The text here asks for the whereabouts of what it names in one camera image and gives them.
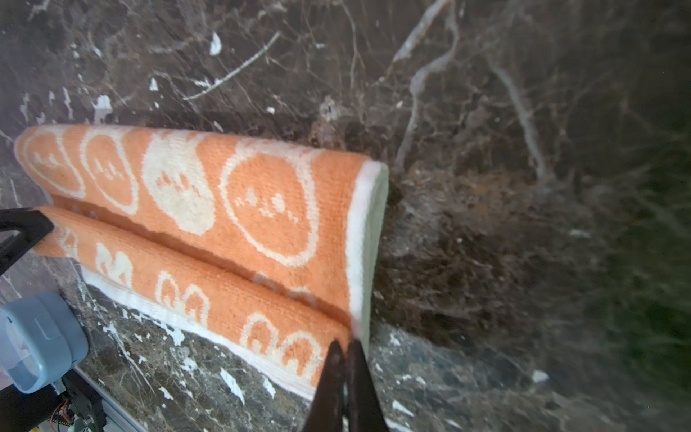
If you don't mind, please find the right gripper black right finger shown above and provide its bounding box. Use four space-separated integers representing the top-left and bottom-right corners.
345 340 390 432

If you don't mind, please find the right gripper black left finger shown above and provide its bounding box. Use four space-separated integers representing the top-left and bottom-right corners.
302 340 346 432

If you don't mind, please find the small light blue clock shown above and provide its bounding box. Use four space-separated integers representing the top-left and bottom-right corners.
1 292 89 394

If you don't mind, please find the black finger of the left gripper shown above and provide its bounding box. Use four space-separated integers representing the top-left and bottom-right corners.
1 208 55 275

